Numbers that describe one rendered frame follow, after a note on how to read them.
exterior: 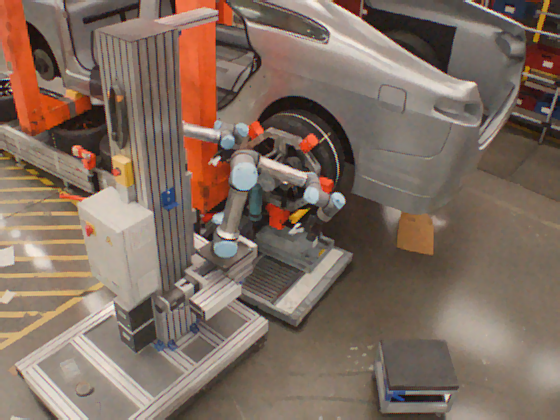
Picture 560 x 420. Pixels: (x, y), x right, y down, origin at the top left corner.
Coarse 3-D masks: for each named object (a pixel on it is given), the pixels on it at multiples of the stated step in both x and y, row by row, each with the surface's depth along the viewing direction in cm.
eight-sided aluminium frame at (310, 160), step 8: (272, 128) 344; (264, 136) 345; (272, 136) 341; (280, 136) 338; (288, 136) 338; (296, 136) 337; (248, 144) 355; (256, 144) 352; (296, 144) 333; (304, 160) 336; (312, 160) 338; (312, 168) 335; (320, 168) 339; (264, 192) 372; (264, 200) 372; (272, 200) 369; (280, 200) 370; (288, 200) 368; (296, 200) 364; (304, 200) 352; (288, 208) 363; (296, 208) 360
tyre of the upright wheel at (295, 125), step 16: (288, 112) 354; (304, 112) 352; (288, 128) 341; (304, 128) 337; (320, 128) 345; (320, 144) 337; (336, 144) 348; (320, 160) 340; (336, 160) 347; (320, 176) 346; (336, 176) 352; (272, 192) 377; (304, 208) 368
